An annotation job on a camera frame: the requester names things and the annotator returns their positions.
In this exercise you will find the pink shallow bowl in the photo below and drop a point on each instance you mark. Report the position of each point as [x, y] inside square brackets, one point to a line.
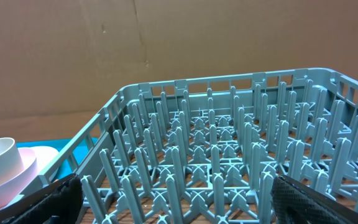
[14, 186]

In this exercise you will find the pink plate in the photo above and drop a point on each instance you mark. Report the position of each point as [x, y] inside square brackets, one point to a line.
[44, 155]

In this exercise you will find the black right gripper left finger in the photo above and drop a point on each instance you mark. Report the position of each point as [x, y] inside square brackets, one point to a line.
[59, 202]

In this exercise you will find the grey dishwasher rack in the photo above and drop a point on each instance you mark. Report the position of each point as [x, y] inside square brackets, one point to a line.
[209, 148]

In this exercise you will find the teal plastic tray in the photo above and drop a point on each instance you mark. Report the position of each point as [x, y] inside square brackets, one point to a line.
[57, 149]

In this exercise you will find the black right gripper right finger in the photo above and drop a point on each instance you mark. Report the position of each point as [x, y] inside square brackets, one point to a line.
[295, 203]

